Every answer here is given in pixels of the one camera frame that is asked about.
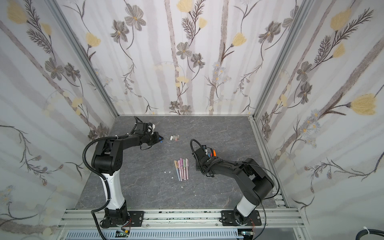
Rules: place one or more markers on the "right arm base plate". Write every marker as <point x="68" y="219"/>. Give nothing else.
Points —
<point x="233" y="218"/>

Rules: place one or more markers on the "light pink pastel pen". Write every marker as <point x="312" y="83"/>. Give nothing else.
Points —
<point x="180" y="170"/>

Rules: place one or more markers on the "green capped pastel pen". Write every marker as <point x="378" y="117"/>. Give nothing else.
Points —
<point x="185" y="169"/>

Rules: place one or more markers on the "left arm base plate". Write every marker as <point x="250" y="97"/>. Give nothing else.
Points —
<point x="122" y="218"/>

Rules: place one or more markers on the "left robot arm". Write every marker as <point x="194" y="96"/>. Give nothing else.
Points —
<point x="107" y="162"/>

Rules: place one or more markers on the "white slotted cable duct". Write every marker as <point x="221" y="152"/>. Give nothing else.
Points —
<point x="177" y="234"/>

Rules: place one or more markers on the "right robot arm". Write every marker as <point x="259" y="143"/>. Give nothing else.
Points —
<point x="252" y="179"/>

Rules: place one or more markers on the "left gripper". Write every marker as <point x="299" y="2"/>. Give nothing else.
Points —
<point x="156" y="135"/>

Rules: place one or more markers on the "left green circuit board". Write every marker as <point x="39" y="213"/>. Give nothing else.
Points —
<point x="120" y="234"/>

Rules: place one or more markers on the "pale pink pen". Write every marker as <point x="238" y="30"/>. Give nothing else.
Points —
<point x="187" y="168"/>

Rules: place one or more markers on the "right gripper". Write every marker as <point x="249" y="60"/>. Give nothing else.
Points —
<point x="204" y="156"/>

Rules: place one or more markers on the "purple capped pastel pen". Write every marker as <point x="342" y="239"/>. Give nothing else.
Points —
<point x="182" y="167"/>

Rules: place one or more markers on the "right green circuit board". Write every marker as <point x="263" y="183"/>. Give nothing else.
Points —
<point x="248" y="235"/>

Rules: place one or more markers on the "green circuit board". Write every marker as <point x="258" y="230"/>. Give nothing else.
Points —
<point x="248" y="235"/>
<point x="120" y="234"/>

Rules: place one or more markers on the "yellow capped blue pen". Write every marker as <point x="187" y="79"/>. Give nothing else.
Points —
<point x="177" y="170"/>

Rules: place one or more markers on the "aluminium frame rail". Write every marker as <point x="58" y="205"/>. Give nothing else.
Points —
<point x="212" y="218"/>

